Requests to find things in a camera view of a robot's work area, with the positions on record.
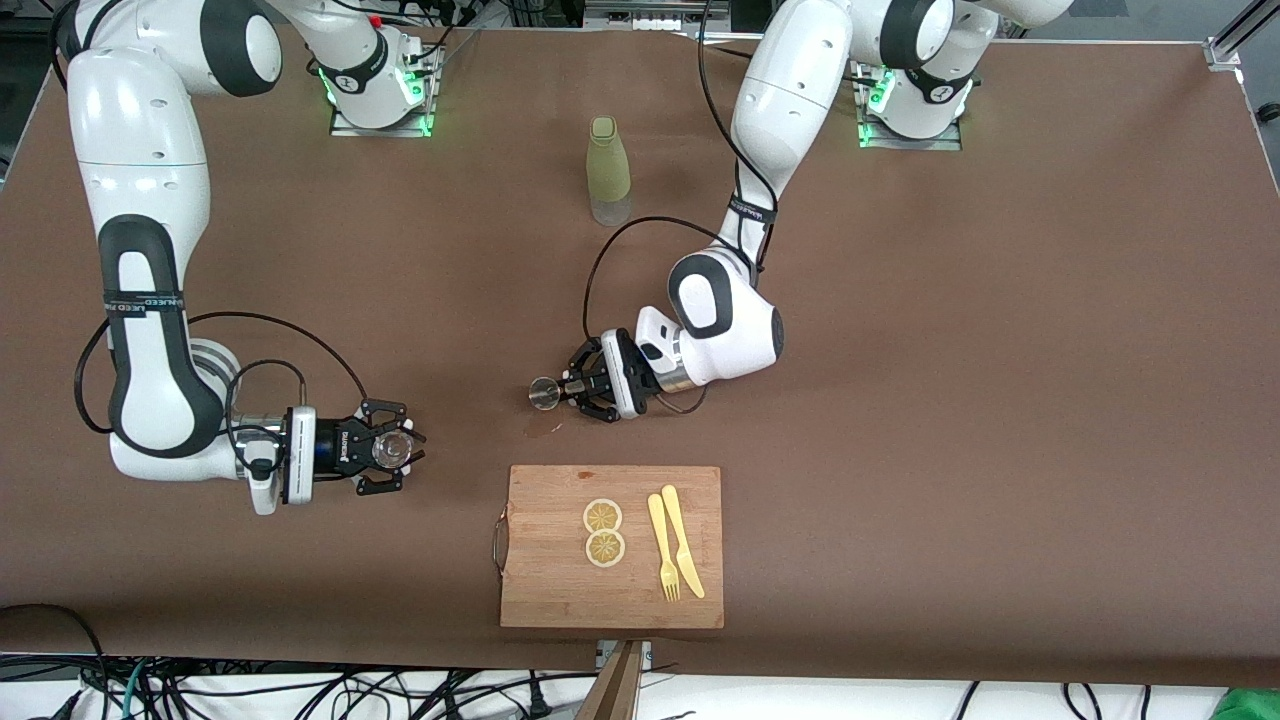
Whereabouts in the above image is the small clear glass beaker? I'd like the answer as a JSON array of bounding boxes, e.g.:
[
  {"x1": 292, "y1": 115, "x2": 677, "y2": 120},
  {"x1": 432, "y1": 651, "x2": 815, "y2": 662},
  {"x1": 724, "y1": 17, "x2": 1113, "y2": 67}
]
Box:
[{"x1": 370, "y1": 430, "x2": 416, "y2": 471}]

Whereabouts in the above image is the steel double jigger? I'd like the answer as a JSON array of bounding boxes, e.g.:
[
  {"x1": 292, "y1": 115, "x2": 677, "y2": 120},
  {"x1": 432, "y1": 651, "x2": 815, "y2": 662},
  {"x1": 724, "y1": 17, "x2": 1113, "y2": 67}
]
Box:
[{"x1": 528, "y1": 375, "x2": 581, "y2": 411}]

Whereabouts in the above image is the yellow plastic fork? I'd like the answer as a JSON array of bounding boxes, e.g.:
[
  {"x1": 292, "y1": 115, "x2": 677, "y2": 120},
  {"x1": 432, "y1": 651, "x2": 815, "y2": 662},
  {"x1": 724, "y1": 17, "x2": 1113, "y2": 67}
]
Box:
[{"x1": 647, "y1": 493, "x2": 682, "y2": 603}]

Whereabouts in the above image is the wooden cutting board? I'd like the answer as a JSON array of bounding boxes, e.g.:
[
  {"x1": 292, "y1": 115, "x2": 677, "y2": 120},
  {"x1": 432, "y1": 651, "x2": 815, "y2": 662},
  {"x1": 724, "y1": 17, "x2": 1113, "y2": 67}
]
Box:
[{"x1": 492, "y1": 464, "x2": 726, "y2": 631}]

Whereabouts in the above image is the green sleeved glass bottle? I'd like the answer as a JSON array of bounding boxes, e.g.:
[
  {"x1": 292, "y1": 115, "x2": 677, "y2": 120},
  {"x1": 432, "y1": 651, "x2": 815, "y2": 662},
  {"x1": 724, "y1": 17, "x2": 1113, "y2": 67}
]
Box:
[{"x1": 586, "y1": 116, "x2": 633, "y2": 228}]

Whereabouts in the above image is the yellow plastic knife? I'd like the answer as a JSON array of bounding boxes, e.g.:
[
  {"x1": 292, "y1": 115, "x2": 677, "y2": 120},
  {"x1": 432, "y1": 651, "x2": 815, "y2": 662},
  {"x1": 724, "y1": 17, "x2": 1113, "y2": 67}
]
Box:
[{"x1": 661, "y1": 484, "x2": 706, "y2": 600}]

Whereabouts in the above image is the grey power strip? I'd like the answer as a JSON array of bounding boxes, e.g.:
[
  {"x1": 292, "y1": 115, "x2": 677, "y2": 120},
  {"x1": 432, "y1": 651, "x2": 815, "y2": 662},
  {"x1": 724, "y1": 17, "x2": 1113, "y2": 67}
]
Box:
[{"x1": 583, "y1": 0, "x2": 733, "y2": 33}]

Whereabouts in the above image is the brown table cloth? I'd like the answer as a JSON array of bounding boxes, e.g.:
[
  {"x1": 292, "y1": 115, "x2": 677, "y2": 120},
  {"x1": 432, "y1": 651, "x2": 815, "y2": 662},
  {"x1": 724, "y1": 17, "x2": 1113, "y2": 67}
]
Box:
[{"x1": 0, "y1": 18, "x2": 1280, "y2": 691}]

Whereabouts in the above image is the green cloth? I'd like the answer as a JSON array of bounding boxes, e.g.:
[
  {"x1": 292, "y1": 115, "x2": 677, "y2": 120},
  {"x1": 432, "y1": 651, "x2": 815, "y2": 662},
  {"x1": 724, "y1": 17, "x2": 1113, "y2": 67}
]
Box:
[{"x1": 1210, "y1": 688, "x2": 1280, "y2": 720}]

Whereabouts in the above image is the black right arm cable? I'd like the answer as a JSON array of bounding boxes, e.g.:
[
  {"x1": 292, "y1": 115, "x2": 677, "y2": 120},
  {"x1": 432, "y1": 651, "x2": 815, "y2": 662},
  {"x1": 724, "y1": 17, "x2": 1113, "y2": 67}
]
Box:
[{"x1": 73, "y1": 312, "x2": 369, "y2": 471}]

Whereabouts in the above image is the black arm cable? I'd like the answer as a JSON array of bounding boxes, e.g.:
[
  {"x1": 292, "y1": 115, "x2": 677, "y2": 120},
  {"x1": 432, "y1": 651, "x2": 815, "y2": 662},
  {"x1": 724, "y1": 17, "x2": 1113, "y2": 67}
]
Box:
[
  {"x1": 582, "y1": 0, "x2": 781, "y2": 346},
  {"x1": 73, "y1": 312, "x2": 369, "y2": 471}
]

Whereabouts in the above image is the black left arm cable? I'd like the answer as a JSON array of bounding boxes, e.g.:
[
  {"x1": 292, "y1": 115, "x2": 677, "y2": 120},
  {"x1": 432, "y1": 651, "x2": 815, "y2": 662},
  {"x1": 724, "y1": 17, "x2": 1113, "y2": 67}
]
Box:
[{"x1": 582, "y1": 0, "x2": 781, "y2": 346}]

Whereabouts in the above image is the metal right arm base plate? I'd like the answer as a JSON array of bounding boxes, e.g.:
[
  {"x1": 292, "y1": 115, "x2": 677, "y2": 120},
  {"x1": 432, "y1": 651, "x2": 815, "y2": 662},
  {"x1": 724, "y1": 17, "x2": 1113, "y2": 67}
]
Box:
[{"x1": 330, "y1": 45, "x2": 441, "y2": 139}]

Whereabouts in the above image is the aluminium profile post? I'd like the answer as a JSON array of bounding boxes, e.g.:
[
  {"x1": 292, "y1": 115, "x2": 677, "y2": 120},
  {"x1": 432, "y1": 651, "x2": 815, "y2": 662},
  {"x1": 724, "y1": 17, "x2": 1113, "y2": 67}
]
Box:
[{"x1": 575, "y1": 640, "x2": 653, "y2": 720}]

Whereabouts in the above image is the thick black floor cable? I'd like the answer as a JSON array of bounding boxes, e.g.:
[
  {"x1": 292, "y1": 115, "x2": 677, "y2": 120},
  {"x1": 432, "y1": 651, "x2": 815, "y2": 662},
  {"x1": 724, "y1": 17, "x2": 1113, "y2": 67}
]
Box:
[{"x1": 0, "y1": 603, "x2": 111, "y2": 720}]

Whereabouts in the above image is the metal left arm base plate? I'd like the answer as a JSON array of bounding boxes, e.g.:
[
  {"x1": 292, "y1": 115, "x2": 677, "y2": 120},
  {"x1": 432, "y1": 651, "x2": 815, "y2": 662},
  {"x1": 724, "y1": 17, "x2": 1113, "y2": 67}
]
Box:
[{"x1": 855, "y1": 55, "x2": 963, "y2": 151}]

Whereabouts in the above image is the aluminium frame rail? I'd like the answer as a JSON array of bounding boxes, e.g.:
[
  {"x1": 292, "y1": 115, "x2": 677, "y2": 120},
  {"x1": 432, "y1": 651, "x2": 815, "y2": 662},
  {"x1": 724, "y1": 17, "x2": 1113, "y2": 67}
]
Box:
[{"x1": 1205, "y1": 0, "x2": 1280, "y2": 71}]

